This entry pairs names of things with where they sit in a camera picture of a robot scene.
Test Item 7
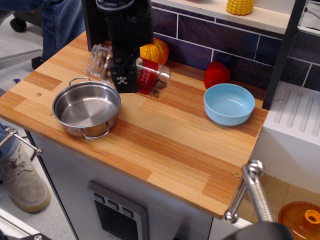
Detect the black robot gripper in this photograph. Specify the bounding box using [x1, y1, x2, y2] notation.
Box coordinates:
[105, 7, 153, 94]

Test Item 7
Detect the clear almond jar red label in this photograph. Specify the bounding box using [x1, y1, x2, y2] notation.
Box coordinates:
[86, 44, 171, 99]

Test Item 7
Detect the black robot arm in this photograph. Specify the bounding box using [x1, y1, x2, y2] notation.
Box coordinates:
[96, 0, 153, 93]

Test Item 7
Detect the stainless steel pot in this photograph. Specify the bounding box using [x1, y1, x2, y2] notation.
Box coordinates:
[52, 77, 121, 139]

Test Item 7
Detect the orange pot lid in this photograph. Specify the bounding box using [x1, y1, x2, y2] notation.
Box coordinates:
[278, 201, 320, 240]

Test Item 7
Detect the orange toy pumpkin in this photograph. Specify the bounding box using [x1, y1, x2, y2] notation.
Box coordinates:
[139, 37, 170, 65]

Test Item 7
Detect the blue jeans leg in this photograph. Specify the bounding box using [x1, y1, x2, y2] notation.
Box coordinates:
[0, 0, 85, 62]

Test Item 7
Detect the red toy strawberry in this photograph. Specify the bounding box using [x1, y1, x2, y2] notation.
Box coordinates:
[204, 61, 231, 89]

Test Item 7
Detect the light blue bowl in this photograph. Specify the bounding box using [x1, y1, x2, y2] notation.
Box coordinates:
[204, 83, 256, 126]

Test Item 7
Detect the black office chair base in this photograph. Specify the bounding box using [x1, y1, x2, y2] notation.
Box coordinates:
[9, 7, 45, 71]

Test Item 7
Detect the yellow toy corn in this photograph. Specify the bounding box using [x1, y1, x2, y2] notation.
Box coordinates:
[226, 0, 255, 16]

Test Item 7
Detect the grey oven control panel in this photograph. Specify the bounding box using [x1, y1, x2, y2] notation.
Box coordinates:
[88, 181, 150, 240]

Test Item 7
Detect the beige suede shoe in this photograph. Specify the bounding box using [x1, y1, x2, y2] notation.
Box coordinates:
[0, 144, 51, 214]

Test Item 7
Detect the wooden upper shelf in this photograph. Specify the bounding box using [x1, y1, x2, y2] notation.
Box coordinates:
[152, 0, 291, 34]

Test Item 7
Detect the white toy sink drainer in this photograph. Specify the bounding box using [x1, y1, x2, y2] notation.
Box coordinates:
[258, 82, 320, 149]

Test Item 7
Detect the black rounded object foreground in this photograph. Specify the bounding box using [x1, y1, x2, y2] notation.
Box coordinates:
[224, 221, 294, 240]

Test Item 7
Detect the black shelf post left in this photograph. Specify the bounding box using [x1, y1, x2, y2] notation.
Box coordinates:
[81, 0, 110, 51]

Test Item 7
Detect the black shelf post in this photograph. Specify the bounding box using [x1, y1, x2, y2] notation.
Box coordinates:
[262, 0, 307, 110]
[81, 0, 110, 51]

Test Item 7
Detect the metal towel rail left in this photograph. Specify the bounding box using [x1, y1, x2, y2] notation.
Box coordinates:
[0, 127, 43, 156]

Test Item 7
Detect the black shelf post right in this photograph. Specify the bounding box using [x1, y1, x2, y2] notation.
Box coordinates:
[262, 0, 307, 110]

